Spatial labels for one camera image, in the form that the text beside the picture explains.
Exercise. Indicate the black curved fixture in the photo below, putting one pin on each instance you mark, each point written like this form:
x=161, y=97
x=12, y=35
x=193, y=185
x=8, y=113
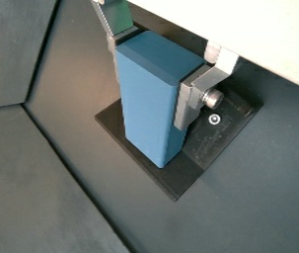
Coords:
x=208, y=136

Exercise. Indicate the blue rectangular block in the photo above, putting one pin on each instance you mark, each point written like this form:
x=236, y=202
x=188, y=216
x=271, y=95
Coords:
x=151, y=65

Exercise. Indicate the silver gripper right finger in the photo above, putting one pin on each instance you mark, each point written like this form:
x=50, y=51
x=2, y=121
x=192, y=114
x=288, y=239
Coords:
x=196, y=89

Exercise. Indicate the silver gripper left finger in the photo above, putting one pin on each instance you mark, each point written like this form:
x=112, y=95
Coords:
x=116, y=20

